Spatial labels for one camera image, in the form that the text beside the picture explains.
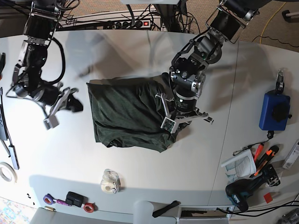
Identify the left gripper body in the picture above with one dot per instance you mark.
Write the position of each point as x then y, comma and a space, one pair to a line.
180, 110

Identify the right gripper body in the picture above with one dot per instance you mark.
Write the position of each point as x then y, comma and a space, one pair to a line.
54, 97

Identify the dark green t-shirt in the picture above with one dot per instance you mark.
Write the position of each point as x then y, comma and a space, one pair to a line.
128, 114

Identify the blue box with black knob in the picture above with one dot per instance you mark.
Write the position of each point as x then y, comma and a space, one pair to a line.
275, 109

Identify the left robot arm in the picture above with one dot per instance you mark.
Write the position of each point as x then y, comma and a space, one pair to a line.
187, 72

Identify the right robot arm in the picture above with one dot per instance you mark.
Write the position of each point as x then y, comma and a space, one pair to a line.
27, 83

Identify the grey usb hub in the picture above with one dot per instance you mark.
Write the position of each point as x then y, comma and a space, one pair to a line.
13, 157

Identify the rolled paper sheet with drawing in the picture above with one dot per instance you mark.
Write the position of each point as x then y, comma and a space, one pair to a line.
238, 166

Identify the clear tape rolls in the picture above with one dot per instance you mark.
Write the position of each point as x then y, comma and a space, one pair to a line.
110, 183

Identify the white tape roll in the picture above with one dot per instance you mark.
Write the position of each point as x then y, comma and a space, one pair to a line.
7, 173

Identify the black power strip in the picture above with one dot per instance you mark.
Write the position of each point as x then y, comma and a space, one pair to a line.
139, 25

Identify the purple tape roll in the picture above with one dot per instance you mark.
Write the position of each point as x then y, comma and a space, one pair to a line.
48, 199

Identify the orange black utility knife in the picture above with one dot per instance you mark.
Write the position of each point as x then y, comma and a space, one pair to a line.
266, 158

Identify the red tape roll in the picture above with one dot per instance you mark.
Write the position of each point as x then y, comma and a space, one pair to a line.
89, 207

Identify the white rectangular device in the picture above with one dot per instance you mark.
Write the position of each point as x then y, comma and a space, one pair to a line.
292, 156

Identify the red square sticker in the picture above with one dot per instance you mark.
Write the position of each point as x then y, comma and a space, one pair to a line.
268, 198

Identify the black action camera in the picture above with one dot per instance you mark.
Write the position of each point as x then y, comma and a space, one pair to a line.
74, 199

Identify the dark teal cordless drill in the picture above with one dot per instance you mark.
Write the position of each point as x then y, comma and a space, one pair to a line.
239, 191

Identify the black strap handle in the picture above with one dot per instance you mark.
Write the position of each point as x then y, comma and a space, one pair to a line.
166, 208

